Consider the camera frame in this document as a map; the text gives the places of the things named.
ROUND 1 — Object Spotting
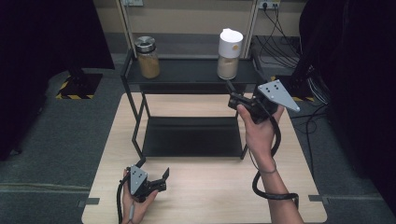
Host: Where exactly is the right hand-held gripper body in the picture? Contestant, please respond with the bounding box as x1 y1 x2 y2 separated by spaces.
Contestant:
228 79 302 125

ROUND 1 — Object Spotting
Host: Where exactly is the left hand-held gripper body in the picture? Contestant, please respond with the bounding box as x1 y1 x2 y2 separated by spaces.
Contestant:
128 164 167 203

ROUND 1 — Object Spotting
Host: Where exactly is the white-lidded glass spice jar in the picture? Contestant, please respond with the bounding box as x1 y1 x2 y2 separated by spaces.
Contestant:
217 27 245 81

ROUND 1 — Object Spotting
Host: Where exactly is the black two-tier metal rack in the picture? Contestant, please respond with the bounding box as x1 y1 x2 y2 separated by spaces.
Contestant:
120 48 265 161

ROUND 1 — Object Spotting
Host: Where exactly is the silver-lidded glass spice jar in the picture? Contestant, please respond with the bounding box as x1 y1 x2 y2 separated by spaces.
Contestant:
134 35 162 79

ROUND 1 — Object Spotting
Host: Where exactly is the person's left hand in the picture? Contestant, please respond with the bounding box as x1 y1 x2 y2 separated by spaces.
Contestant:
120 169 160 224

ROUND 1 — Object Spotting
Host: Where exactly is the person's right hand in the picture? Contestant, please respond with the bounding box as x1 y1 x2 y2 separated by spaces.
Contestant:
236 104 286 174

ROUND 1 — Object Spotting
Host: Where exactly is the black stand base striped tape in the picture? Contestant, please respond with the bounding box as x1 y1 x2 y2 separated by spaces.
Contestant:
270 74 316 103
55 68 104 101

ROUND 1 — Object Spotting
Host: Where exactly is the thin dark wrist band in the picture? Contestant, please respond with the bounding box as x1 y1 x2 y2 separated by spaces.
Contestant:
257 166 278 175

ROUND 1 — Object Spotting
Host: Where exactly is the white open shelf unit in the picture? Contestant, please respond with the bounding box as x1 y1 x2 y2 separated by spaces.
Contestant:
116 0 261 60

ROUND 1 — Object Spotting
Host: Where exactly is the dark curtain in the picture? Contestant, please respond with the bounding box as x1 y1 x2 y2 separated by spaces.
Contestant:
0 0 115 161
298 0 396 217

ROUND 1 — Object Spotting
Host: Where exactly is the left hand-held gripper cable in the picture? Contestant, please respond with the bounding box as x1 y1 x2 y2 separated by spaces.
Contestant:
116 175 131 224

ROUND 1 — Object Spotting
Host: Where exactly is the hand-held gripper cable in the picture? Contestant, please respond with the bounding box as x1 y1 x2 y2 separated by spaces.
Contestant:
116 175 131 224
251 104 300 208

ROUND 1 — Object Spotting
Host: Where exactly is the right hand-held gripper cable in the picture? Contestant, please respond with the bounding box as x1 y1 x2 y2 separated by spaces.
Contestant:
251 104 300 208

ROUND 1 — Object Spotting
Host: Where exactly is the bundle of black cables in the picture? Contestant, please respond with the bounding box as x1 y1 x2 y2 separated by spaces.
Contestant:
255 3 304 70

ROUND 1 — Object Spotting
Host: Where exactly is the black floor cable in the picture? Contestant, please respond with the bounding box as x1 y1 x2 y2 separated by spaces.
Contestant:
290 105 330 176

